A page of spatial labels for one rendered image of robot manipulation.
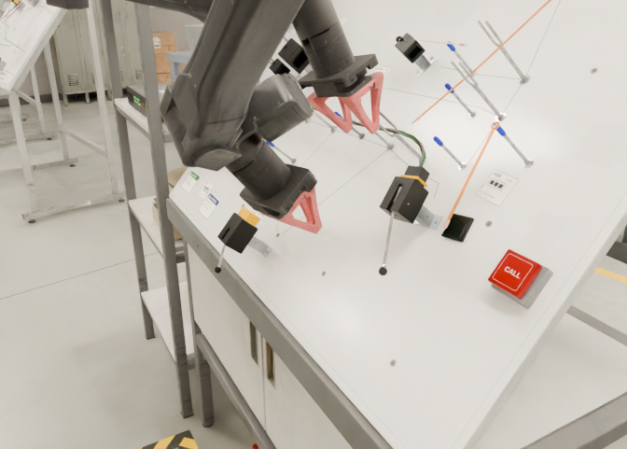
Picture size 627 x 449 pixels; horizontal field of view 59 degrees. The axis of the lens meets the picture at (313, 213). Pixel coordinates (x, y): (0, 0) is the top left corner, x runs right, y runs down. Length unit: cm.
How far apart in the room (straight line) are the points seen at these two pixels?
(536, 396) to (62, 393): 182
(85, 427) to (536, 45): 188
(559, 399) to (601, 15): 62
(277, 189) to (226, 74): 23
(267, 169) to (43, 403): 186
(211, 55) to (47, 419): 196
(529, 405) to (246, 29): 78
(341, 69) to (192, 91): 26
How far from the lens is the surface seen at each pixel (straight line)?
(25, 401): 243
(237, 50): 47
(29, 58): 385
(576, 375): 112
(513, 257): 75
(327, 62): 73
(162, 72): 859
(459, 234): 84
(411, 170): 86
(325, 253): 102
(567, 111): 89
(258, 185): 67
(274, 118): 62
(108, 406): 229
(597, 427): 103
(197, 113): 53
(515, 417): 100
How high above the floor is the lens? 144
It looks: 22 degrees down
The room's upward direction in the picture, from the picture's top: straight up
